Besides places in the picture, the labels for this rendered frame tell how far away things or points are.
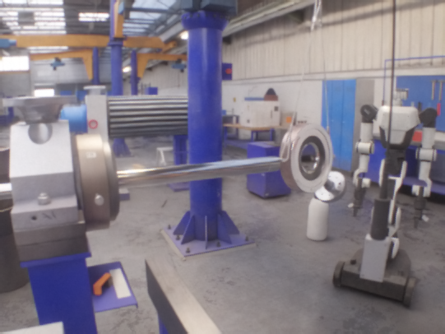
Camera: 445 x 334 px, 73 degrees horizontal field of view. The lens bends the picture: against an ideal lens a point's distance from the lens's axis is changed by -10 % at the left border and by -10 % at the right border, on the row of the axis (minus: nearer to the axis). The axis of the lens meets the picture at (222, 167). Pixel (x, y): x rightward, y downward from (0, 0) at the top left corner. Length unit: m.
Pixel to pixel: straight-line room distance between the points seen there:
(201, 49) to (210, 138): 0.80
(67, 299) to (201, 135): 2.20
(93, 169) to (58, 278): 0.37
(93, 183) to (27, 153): 0.23
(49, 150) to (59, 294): 0.45
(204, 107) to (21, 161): 2.12
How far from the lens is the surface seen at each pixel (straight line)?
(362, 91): 6.33
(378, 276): 1.02
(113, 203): 1.21
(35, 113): 1.23
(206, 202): 3.15
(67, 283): 1.08
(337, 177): 2.04
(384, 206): 0.93
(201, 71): 3.01
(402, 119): 2.45
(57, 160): 1.11
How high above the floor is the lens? 1.40
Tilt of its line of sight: 12 degrees down
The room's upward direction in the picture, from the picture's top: straight up
